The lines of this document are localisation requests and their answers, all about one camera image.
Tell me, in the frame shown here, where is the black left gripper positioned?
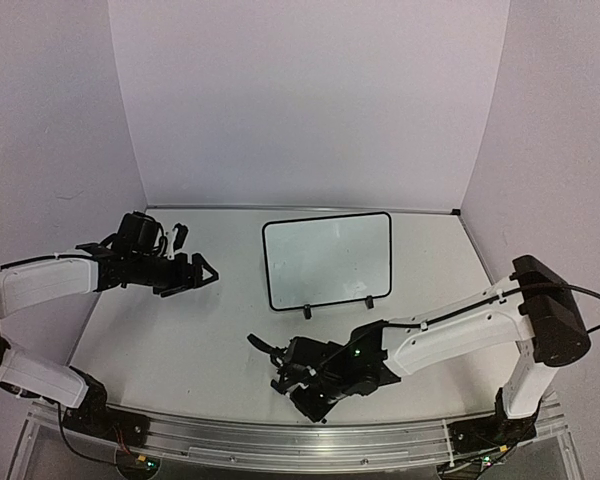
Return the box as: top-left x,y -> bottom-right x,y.
131,251 -> 218,297

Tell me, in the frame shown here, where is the white whiteboard with black frame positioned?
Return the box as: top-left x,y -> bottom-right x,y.
261,211 -> 393,319

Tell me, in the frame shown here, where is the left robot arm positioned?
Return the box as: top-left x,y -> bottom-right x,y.
0,234 -> 220,436

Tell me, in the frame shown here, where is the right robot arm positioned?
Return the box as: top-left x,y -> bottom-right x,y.
247,255 -> 591,452

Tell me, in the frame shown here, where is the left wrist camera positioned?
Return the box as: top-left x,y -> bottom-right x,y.
164,223 -> 189,260

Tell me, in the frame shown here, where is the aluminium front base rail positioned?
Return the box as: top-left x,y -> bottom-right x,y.
6,393 -> 584,479

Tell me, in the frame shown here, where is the black left base cable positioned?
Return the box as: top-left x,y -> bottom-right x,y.
54,407 -> 131,469

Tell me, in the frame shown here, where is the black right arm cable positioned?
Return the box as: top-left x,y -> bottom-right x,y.
379,283 -> 600,336

